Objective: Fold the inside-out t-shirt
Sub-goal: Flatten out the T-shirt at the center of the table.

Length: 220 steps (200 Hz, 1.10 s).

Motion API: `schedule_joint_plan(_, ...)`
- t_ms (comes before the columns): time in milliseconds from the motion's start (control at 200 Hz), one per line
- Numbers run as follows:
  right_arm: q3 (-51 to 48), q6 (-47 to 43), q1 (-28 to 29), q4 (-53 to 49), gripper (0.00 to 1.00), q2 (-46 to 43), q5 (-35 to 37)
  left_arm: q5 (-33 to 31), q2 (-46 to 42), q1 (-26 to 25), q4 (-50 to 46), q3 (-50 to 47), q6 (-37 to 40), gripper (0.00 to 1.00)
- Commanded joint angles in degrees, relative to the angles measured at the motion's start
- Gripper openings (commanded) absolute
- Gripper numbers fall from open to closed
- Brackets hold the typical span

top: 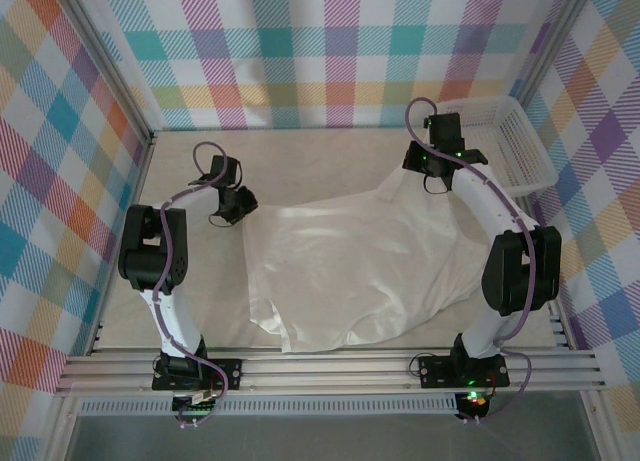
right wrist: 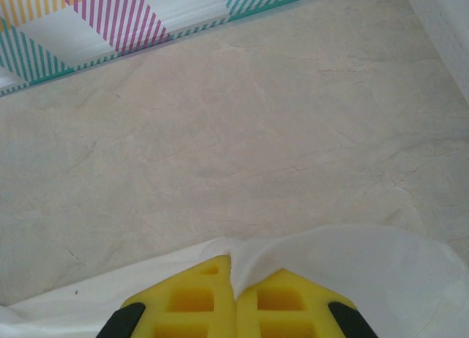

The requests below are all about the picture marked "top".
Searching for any white t-shirt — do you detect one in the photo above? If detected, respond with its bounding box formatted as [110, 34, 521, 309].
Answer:
[241, 168, 494, 356]

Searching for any white plastic mesh basket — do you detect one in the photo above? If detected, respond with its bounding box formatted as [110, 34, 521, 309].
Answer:
[433, 94, 560, 198]

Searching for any green terminal electronics board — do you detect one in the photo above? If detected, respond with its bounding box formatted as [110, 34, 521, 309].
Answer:
[172, 388, 221, 413]

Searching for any small board with yellow connector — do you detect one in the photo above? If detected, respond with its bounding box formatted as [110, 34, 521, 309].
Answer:
[457, 389, 491, 417]

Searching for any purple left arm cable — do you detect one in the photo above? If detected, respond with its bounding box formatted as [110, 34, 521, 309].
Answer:
[152, 141, 241, 400]

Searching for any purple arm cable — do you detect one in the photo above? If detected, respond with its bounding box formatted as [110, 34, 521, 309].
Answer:
[404, 96, 539, 425]
[152, 141, 241, 400]

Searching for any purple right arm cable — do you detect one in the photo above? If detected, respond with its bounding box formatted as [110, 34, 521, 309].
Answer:
[404, 96, 539, 425]

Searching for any aluminium frame post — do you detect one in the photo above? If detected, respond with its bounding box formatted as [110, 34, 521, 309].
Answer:
[54, 0, 157, 140]
[508, 0, 601, 107]

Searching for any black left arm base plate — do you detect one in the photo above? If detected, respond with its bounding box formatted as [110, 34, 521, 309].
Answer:
[151, 358, 244, 392]

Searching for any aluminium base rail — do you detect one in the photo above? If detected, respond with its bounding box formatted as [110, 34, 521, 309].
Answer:
[59, 348, 607, 398]

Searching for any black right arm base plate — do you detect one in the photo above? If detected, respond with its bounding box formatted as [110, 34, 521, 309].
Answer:
[417, 355, 511, 390]

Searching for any white slotted cable duct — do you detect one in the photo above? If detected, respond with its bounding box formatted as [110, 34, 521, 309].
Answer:
[77, 398, 459, 416]

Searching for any aluminium frame bar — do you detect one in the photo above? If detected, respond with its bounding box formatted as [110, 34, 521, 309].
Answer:
[579, 391, 614, 461]
[42, 395, 84, 461]

